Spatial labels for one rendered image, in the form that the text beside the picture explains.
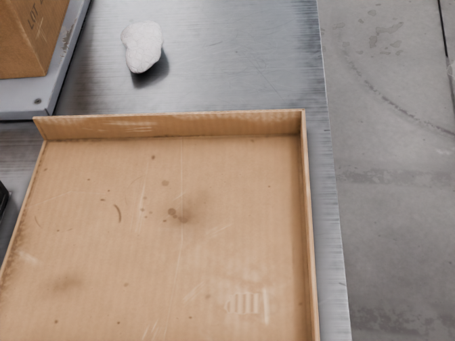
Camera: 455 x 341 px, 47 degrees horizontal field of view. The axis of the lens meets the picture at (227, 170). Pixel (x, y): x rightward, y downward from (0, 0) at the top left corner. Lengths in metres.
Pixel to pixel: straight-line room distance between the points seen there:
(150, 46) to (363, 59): 1.36
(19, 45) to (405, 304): 1.09
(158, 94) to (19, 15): 0.18
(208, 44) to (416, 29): 1.49
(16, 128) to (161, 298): 0.30
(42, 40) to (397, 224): 1.11
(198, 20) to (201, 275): 0.39
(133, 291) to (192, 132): 0.19
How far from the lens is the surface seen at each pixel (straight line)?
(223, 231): 0.52
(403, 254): 1.49
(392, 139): 1.72
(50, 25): 0.74
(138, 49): 0.69
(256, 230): 0.52
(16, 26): 0.66
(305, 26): 0.74
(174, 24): 0.77
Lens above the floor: 1.28
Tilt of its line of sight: 52 degrees down
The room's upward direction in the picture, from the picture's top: 8 degrees counter-clockwise
